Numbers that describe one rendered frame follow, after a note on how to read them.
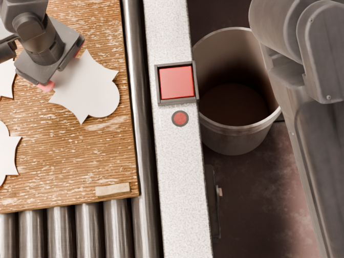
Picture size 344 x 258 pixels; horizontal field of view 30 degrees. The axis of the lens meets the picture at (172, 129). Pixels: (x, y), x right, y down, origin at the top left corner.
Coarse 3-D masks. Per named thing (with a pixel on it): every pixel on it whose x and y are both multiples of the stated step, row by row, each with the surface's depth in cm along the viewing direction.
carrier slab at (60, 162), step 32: (64, 0) 121; (96, 0) 121; (96, 32) 119; (32, 96) 116; (128, 96) 115; (32, 128) 114; (64, 128) 114; (96, 128) 114; (128, 128) 113; (32, 160) 112; (64, 160) 112; (96, 160) 112; (128, 160) 111; (0, 192) 111; (32, 192) 111; (64, 192) 110
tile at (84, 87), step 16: (80, 64) 113; (96, 64) 114; (64, 80) 112; (80, 80) 113; (96, 80) 113; (64, 96) 112; (80, 96) 112; (96, 96) 113; (112, 96) 113; (80, 112) 112; (96, 112) 113; (112, 112) 113
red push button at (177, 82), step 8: (160, 72) 117; (168, 72) 117; (176, 72) 117; (184, 72) 116; (160, 80) 116; (168, 80) 116; (176, 80) 116; (184, 80) 116; (192, 80) 116; (168, 88) 116; (176, 88) 116; (184, 88) 116; (192, 88) 115; (168, 96) 115; (176, 96) 115; (184, 96) 115; (192, 96) 115
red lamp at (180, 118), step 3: (177, 114) 116; (180, 114) 116; (183, 114) 116; (174, 117) 115; (177, 117) 115; (180, 117) 115; (183, 117) 115; (174, 120) 115; (177, 120) 115; (180, 120) 115; (183, 120) 115; (177, 123) 115; (180, 123) 115
